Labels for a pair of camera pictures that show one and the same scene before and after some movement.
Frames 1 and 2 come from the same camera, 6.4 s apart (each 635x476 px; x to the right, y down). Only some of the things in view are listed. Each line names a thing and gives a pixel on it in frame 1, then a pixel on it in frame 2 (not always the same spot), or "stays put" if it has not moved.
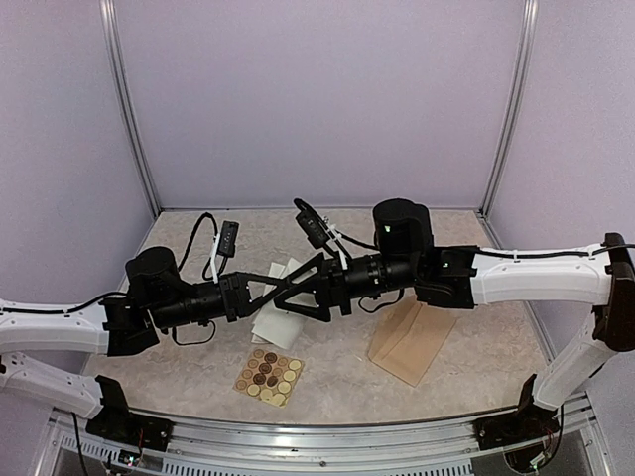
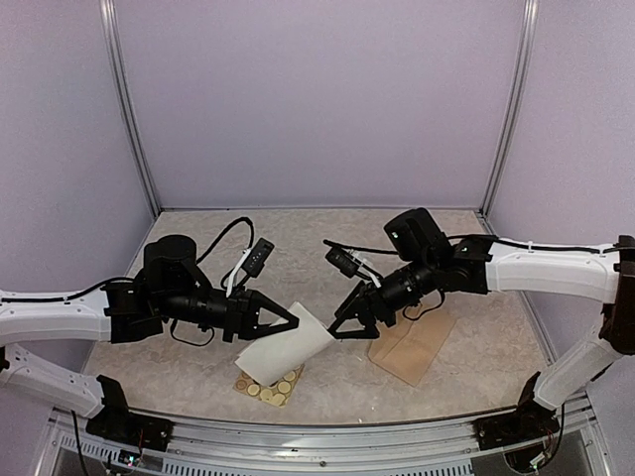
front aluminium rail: x=202 y=447 stays put
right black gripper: x=331 y=290 → x=370 y=303
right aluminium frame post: x=509 y=121 stays put
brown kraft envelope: x=408 y=337 stays put
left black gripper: x=243 y=306 → x=242 y=315
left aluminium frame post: x=111 y=34 stays put
